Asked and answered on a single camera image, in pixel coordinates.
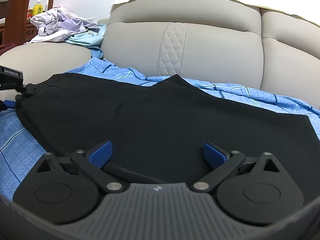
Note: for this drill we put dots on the brown wooden shelf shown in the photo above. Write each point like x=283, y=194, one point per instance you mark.
x=17, y=29

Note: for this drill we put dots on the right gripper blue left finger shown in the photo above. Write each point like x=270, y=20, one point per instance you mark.
x=99, y=155

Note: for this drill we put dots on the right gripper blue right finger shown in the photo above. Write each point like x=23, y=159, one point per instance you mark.
x=215, y=155

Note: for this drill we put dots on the black pants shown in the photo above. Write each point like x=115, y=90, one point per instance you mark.
x=157, y=132

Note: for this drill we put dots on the light blue garment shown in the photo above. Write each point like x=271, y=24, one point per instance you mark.
x=90, y=38

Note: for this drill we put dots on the lavender white crumpled clothes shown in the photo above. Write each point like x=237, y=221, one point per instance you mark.
x=57, y=24

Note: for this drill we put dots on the beige leather sofa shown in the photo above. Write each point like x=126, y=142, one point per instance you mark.
x=221, y=41

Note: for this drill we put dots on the yellow bottle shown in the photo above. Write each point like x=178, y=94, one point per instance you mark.
x=38, y=8

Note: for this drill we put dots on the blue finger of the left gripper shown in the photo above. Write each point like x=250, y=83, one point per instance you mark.
x=7, y=104

